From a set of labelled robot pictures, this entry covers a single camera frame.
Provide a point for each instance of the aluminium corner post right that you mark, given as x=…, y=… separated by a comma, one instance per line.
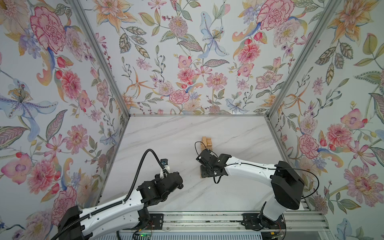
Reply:
x=320, y=26

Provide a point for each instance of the aluminium corner post left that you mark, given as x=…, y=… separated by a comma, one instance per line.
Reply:
x=94, y=44

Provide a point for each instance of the numbered long wood block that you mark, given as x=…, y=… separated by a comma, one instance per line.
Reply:
x=207, y=142

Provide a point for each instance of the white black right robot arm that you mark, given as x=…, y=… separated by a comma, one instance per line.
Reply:
x=285, y=182

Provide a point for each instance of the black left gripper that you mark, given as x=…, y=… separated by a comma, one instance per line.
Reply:
x=178, y=173

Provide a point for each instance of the aluminium corner post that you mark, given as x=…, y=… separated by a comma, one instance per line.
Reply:
x=94, y=44
x=320, y=26

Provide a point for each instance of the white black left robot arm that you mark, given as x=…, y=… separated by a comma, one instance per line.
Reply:
x=123, y=213

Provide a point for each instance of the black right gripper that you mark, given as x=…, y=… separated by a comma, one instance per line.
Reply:
x=202, y=173

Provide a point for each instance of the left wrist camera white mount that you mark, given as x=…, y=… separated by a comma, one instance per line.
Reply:
x=165, y=165

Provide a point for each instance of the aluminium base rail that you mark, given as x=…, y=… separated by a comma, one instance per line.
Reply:
x=291, y=221

